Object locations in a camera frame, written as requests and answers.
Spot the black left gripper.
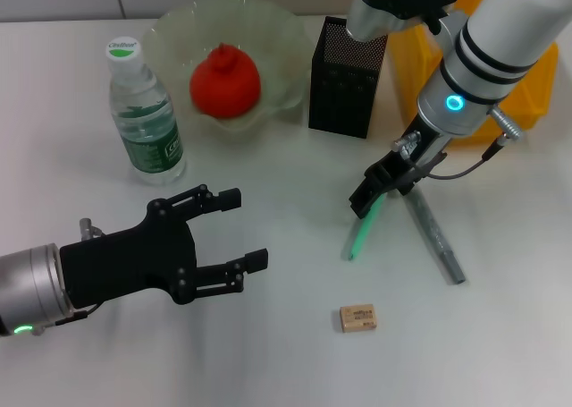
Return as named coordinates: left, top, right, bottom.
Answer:
left=59, top=183, right=269, bottom=309

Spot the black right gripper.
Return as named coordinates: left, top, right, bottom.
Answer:
left=348, top=115, right=449, bottom=220

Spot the green and white pen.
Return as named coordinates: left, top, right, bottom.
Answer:
left=341, top=191, right=388, bottom=263

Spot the beige rectangular eraser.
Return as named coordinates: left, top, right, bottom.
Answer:
left=338, top=304, right=379, bottom=335

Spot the clear water bottle green label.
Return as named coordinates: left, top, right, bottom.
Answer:
left=105, top=35, right=188, bottom=186

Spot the red-orange toy orange fruit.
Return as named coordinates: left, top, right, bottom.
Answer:
left=189, top=43, right=263, bottom=120

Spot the grey glitter marker pen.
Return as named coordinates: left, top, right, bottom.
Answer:
left=404, top=187, right=468, bottom=286

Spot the black mesh pen holder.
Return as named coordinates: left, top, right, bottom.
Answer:
left=307, top=15, right=389, bottom=140

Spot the translucent wavy glass fruit plate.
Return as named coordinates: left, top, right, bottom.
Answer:
left=141, top=0, right=314, bottom=144

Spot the yellow plastic storage bin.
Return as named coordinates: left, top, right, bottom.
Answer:
left=389, top=0, right=559, bottom=148

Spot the right gripper cable with connectors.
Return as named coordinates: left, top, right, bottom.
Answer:
left=392, top=106, right=525, bottom=181

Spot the gripper cable with connectors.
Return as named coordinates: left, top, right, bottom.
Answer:
left=392, top=106, right=525, bottom=181
left=33, top=217, right=107, bottom=338

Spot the left gripper cable with connectors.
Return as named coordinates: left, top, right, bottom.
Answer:
left=33, top=217, right=107, bottom=338

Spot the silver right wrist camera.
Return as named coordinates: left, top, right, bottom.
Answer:
left=347, top=0, right=460, bottom=41

